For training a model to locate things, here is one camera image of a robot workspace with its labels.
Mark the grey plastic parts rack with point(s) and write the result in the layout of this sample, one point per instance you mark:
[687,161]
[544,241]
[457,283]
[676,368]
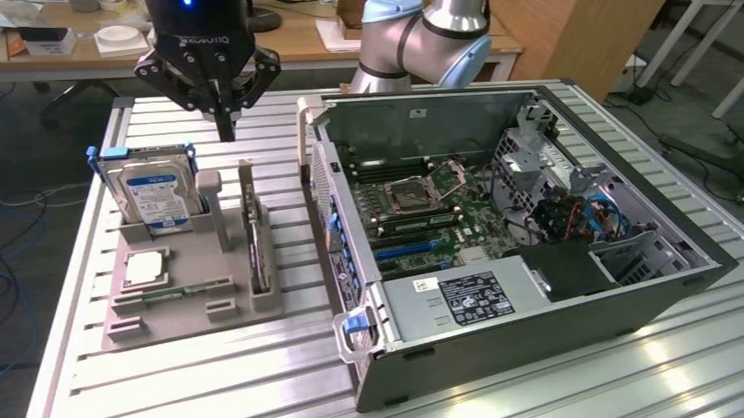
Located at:
[191,257]

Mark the wooden desk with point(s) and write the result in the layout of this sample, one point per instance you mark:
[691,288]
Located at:
[70,62]

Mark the white box with black top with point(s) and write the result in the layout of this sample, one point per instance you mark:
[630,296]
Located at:
[50,41]

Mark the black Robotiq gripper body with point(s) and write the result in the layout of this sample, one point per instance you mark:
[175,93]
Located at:
[203,43]

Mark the hard disk in blue caddy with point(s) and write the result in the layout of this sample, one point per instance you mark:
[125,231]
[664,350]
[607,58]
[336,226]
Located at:
[154,196]

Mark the metal socket cover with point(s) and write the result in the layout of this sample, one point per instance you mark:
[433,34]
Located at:
[451,176]

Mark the brown cardboard box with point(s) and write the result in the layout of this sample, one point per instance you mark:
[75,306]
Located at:
[352,13]

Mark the black power brick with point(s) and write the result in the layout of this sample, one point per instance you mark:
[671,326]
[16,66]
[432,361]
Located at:
[642,96]

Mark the blue expansion slot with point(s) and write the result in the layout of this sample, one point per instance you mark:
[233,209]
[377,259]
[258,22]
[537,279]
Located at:
[404,249]

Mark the wooden cabinet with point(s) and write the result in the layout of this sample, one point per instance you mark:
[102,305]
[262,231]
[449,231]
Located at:
[599,35]

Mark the white table frame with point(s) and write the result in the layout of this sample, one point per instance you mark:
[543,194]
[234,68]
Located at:
[695,43]

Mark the grey power supply unit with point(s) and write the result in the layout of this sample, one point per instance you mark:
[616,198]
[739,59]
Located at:
[419,305]

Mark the dark chair base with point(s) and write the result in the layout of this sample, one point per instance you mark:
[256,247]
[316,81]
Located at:
[70,93]

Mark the tall metal disk bay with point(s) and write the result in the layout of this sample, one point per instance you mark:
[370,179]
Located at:
[523,167]

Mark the silver CPU chip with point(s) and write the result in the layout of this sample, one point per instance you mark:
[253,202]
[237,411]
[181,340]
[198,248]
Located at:
[143,267]

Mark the bare green RAM stick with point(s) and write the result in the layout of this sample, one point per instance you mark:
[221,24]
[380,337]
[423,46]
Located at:
[181,292]

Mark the white tape roll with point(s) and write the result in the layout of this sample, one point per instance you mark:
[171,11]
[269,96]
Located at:
[114,4]

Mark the open black PC case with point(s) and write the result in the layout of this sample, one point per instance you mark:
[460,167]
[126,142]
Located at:
[523,339]

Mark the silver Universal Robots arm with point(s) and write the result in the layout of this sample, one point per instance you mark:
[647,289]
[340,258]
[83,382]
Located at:
[407,39]

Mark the black round lamp base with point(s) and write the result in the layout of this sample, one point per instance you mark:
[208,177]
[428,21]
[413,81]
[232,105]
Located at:
[269,22]

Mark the low metal disk bay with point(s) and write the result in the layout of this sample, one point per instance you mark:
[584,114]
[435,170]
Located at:
[639,261]

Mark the CPU socket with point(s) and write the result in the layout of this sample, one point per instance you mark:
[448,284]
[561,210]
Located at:
[409,196]

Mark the white paper stack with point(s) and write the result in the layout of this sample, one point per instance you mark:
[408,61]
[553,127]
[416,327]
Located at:
[337,37]

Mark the labelled RAM stick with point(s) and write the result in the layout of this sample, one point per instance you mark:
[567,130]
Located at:
[419,223]

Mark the black stand base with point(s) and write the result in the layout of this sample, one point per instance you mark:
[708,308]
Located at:
[698,148]

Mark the small silver chipset heatsink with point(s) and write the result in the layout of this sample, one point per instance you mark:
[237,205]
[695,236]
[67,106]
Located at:
[477,255]

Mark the grey cup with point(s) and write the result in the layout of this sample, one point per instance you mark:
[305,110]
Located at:
[86,5]

